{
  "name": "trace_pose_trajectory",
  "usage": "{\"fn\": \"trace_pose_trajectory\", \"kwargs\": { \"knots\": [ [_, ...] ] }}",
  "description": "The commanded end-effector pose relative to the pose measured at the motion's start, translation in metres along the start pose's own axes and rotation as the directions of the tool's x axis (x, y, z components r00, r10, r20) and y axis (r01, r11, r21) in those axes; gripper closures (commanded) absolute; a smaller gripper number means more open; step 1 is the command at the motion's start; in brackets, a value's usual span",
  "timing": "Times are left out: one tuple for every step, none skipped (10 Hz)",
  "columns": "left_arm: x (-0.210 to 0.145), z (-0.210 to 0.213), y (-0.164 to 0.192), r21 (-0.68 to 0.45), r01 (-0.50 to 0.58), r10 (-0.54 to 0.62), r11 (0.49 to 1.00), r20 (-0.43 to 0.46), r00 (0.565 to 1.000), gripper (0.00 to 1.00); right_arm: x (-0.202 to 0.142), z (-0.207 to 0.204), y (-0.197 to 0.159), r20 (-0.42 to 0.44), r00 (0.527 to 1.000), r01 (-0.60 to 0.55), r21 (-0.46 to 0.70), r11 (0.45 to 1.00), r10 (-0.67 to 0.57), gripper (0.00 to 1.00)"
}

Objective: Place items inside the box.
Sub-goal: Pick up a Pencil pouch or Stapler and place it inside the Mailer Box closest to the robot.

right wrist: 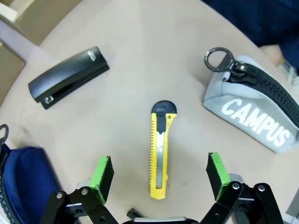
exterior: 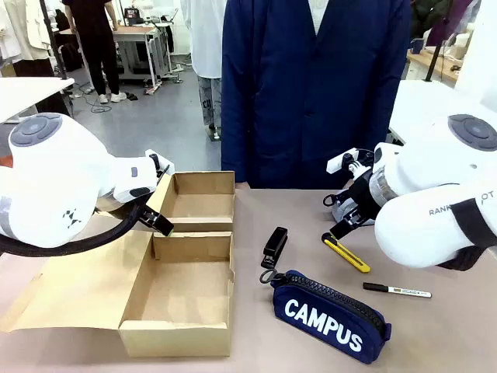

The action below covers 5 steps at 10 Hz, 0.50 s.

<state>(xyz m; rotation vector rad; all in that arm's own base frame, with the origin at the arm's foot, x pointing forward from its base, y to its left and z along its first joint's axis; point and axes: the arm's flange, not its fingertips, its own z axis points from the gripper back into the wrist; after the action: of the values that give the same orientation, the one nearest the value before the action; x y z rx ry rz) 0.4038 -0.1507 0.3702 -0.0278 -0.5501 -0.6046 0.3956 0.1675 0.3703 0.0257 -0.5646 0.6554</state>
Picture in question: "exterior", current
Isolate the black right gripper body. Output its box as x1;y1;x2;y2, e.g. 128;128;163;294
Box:
346;169;384;223

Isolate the grey shoe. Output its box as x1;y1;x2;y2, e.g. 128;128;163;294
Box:
322;192;364;224

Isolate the black stapler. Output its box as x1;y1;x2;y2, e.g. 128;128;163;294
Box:
260;226;290;270

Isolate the navy CAMPUS pencil case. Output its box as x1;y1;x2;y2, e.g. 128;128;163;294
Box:
259;268;393;365

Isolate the large open cardboard box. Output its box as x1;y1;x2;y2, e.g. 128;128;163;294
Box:
0;209;237;359

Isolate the yellow utility knife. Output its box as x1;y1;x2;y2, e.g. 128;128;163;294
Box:
321;234;372;274

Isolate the black and white marker pen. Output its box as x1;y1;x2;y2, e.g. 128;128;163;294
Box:
362;281;433;299

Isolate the person in navy coat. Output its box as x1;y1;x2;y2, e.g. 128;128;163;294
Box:
220;0;414;190

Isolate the white table with rounded edge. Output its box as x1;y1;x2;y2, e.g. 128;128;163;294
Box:
387;78;497;149

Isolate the wooden work table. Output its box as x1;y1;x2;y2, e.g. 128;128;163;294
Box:
406;49;464;83

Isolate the black stand pole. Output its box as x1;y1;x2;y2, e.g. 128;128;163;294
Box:
424;0;456;83
38;0;70;81

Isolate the grey sewing work table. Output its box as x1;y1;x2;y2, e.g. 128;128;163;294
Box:
111;23;176;95

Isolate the figure in white coat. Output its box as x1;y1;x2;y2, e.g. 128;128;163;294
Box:
179;0;227;141

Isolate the white side table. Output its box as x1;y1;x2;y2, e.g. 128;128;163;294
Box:
0;76;76;124

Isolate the person in black clothes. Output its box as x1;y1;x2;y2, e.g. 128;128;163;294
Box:
61;0;127;104

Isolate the hanging white garment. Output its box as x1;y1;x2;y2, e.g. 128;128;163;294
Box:
0;0;52;62

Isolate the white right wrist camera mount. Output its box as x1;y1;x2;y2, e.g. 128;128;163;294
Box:
325;147;376;176

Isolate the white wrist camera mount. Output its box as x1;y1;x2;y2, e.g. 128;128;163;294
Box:
325;147;376;176
145;149;176;183

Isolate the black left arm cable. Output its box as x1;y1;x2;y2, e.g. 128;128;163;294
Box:
0;201;151;258

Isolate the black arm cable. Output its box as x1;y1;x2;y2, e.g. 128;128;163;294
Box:
438;197;497;272
0;201;151;258

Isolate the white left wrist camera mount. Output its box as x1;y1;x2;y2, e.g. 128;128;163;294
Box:
145;149;176;183

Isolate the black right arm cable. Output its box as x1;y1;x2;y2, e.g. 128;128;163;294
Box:
438;197;497;272

